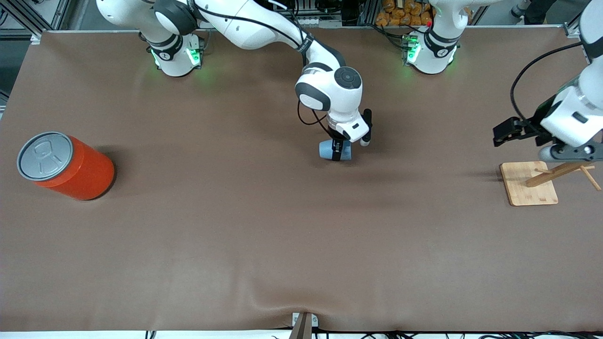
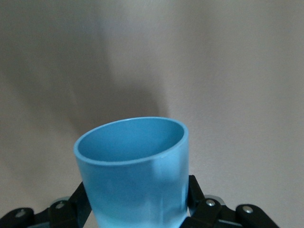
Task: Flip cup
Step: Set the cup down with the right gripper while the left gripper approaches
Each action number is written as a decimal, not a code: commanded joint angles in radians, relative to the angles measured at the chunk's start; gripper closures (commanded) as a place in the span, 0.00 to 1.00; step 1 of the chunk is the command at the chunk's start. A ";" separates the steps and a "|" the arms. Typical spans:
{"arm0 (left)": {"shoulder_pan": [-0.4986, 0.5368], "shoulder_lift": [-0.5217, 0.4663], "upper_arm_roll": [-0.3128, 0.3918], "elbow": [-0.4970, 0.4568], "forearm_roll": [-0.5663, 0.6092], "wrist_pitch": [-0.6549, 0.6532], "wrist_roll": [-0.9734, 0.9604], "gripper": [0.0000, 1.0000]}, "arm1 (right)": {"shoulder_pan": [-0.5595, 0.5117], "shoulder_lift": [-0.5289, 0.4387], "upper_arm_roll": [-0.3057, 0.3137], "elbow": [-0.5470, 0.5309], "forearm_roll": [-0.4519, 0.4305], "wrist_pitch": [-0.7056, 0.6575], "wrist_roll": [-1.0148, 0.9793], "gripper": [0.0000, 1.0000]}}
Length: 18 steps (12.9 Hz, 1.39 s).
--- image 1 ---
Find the light blue plastic cup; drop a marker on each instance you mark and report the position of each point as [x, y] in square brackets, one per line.
[326, 149]

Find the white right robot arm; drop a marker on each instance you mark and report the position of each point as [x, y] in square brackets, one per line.
[254, 26]

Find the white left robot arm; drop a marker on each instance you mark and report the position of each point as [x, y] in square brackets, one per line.
[438, 42]

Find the wooden mug tree stand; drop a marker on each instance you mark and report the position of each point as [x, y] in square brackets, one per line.
[527, 186]

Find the brown table cover cloth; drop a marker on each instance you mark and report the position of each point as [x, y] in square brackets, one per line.
[301, 235]

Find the white terminal block strip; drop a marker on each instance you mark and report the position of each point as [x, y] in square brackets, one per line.
[315, 21]

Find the orange snack bags pile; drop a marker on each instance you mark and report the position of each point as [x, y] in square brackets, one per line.
[400, 14]

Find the orange can with grey lid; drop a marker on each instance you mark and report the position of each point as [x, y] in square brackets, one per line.
[85, 172]

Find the aluminium frame profile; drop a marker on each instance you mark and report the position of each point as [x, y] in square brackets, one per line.
[572, 28]
[23, 19]

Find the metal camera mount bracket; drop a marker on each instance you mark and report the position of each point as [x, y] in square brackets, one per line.
[304, 325]

